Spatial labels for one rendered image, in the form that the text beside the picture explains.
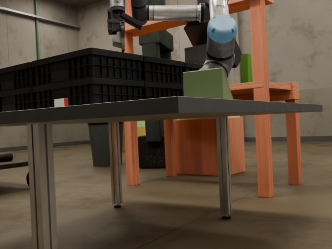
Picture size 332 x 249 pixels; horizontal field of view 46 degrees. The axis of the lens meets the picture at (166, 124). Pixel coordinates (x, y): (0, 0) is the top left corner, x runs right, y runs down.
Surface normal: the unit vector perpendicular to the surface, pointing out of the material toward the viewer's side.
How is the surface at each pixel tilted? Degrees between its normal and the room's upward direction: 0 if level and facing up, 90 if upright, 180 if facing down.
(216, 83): 90
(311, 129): 90
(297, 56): 90
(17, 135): 90
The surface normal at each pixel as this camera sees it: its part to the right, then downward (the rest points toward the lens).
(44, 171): 0.84, -0.04
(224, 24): -0.03, -0.60
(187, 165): -0.62, 0.04
